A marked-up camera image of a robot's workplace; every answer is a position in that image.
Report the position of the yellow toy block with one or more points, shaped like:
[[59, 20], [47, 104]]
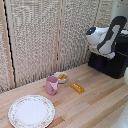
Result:
[[77, 88]]

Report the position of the black air fryer drawer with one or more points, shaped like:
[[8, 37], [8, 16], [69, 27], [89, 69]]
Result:
[[110, 68]]

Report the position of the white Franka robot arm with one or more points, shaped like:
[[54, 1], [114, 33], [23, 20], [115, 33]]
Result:
[[106, 36]]

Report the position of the black air fryer housing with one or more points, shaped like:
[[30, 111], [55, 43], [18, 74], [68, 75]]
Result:
[[122, 46]]

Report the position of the yellow food pieces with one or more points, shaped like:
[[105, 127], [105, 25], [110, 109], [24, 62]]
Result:
[[62, 76]]

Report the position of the small white bowl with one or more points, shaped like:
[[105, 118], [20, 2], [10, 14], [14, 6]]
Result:
[[64, 80]]

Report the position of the pink mug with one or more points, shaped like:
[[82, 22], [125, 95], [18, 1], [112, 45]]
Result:
[[52, 85]]

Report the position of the woven folding screen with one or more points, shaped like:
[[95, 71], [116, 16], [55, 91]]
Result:
[[30, 40]]

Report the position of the white floral-rim plate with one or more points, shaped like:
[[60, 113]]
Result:
[[31, 111]]

